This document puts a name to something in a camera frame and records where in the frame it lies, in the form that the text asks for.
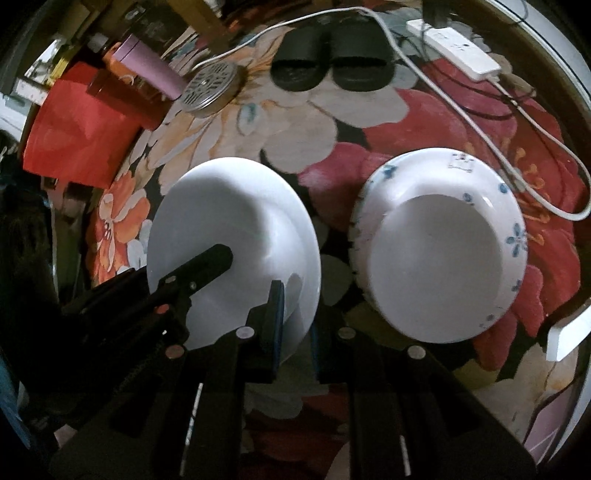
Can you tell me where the plain white plate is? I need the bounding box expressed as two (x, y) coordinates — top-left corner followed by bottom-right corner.
(147, 157), (322, 361)

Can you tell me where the white plate with blue flowers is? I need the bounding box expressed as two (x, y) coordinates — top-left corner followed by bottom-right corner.
(349, 148), (528, 344)

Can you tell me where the white box object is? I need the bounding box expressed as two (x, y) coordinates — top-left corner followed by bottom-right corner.
(546, 300), (591, 362)

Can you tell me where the red cylindrical cup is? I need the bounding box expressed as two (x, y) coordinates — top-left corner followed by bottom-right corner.
(86, 70), (170, 131)

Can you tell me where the round perforated metal tin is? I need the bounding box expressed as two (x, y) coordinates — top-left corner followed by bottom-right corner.
(179, 61), (243, 118)

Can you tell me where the pink tumbler bottle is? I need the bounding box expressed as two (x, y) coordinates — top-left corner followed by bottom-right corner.
(113, 35), (187, 100)

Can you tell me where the wooden chair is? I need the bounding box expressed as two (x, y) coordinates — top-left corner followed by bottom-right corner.
(53, 1), (225, 53)

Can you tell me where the white power strip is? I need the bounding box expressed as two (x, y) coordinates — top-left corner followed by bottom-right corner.
(406, 19), (502, 82)

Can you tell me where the thin black cable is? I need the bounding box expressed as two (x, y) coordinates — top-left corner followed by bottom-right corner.
(396, 32), (569, 153)

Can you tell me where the white power cable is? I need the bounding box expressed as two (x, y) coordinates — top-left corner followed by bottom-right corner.
(191, 6), (588, 222)

